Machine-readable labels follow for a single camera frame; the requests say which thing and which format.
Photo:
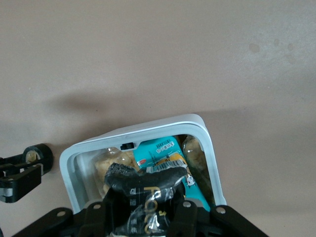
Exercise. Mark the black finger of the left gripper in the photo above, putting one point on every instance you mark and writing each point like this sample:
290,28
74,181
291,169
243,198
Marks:
12,160
19,180

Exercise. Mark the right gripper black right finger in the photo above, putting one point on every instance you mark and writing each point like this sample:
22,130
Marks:
197,219

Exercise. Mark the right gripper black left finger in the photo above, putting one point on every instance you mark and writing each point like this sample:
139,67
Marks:
93,219

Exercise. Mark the black tape roll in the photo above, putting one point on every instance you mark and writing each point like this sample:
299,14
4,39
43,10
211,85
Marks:
45,158

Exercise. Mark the black snack wrapper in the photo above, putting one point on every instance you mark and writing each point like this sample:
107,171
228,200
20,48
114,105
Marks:
148,180

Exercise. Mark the white square trash bin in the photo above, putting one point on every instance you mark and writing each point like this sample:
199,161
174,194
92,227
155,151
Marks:
158,126

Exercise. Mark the clear green-brown food pack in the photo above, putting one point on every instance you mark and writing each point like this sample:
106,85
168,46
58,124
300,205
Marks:
197,168

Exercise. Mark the clear bag of yellow snacks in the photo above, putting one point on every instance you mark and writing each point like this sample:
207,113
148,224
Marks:
108,168

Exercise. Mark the teal printed snack wrapper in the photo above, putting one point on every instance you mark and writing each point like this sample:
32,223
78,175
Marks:
158,153

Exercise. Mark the brown paper table cover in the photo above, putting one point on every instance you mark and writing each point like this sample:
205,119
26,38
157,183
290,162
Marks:
148,49

